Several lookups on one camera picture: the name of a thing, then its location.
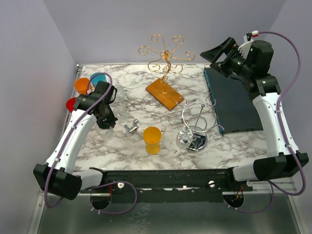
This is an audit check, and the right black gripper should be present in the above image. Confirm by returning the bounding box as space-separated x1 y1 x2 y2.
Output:
201 37 254 78

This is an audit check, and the clear wine glass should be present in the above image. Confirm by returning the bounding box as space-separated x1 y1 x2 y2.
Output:
113 105 128 125
115 85 125 103

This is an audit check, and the red wine glass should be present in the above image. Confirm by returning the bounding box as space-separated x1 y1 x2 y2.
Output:
65 97 76 113

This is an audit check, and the orange wine glass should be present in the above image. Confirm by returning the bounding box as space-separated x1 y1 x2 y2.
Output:
74 78 93 94

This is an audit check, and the yellow wine glass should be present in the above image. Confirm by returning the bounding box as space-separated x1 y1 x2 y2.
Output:
143 127 162 155

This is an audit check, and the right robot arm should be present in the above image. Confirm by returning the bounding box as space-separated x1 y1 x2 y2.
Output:
200 37 309 191

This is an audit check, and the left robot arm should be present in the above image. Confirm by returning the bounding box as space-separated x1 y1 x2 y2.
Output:
33 81 117 200

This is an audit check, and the blue wine glass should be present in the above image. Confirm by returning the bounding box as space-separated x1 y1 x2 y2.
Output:
90 73 107 86

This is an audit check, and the white cylinder fitting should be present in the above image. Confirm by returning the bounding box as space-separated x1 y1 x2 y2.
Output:
136 128 145 137

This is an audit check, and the gold wire wine glass rack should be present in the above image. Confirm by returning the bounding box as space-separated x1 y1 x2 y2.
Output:
138 34 195 111

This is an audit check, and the chrome wire glass rack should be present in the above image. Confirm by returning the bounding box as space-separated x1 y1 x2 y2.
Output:
180 98 224 153

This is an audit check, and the aluminium rail frame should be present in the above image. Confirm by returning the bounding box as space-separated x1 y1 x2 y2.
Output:
26 63 83 234

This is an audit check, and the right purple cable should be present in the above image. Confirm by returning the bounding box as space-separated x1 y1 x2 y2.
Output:
229 31 307 214

